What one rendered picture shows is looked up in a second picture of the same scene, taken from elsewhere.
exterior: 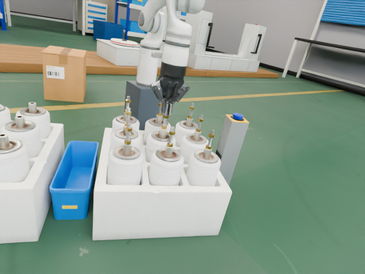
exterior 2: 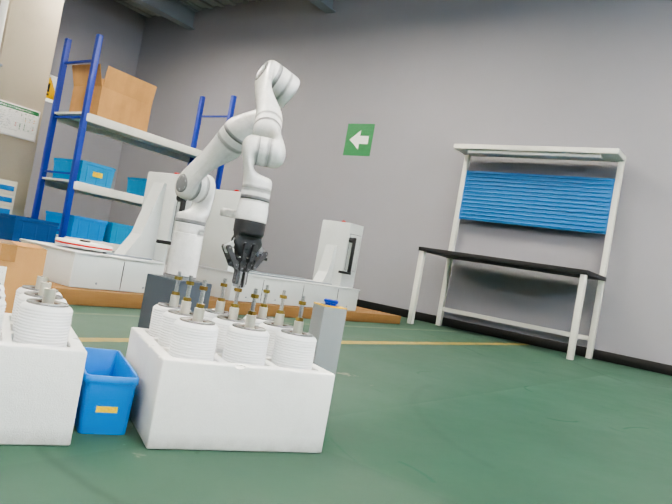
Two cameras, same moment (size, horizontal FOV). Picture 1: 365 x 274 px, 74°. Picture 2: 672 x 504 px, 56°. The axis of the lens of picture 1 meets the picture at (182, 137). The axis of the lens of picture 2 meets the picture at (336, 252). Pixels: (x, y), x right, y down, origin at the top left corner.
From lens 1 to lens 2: 0.83 m
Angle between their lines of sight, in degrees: 28
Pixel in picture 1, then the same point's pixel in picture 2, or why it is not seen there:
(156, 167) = (236, 340)
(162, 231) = (244, 438)
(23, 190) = (76, 352)
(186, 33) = (266, 187)
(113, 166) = (184, 334)
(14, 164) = (63, 323)
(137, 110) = not seen: hidden behind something
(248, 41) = (332, 252)
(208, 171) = (302, 346)
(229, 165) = not seen: hidden behind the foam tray
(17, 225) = (52, 412)
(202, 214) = (298, 410)
